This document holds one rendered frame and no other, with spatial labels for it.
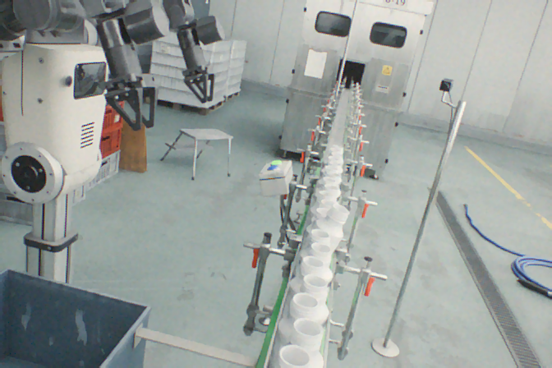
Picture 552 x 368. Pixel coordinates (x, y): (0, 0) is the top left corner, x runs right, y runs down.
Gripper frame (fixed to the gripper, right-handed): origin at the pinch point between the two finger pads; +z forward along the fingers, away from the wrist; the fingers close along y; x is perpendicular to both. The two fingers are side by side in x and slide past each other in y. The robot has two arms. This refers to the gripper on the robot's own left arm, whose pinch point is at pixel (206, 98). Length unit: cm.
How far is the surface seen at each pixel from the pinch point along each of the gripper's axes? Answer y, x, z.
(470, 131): 967, -298, 227
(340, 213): -47, -32, 27
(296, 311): -76, -25, 30
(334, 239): -48, -30, 32
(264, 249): -46, -16, 32
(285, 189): -2.6, -15.5, 30.7
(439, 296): 166, -69, 169
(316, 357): -81, -27, 34
